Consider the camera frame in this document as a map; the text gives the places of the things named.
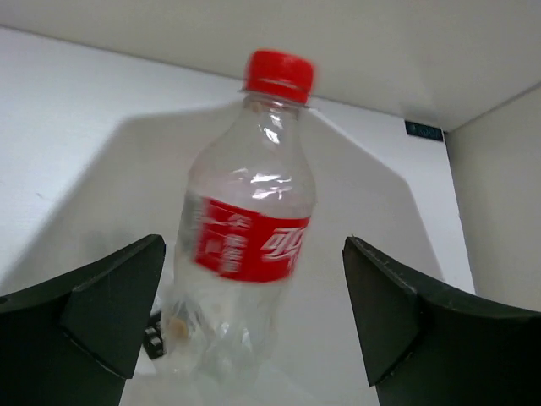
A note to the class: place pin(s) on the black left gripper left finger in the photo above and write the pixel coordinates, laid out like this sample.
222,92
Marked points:
75,339

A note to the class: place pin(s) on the clear cola bottle red label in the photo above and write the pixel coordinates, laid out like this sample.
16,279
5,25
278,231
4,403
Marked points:
247,206

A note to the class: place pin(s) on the dark right corner sticker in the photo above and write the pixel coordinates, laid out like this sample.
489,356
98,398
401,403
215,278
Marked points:
424,131

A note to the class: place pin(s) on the white octagonal bin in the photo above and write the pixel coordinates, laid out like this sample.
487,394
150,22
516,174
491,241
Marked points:
73,191

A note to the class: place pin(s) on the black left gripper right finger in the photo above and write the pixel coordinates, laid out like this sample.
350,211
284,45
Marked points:
426,343

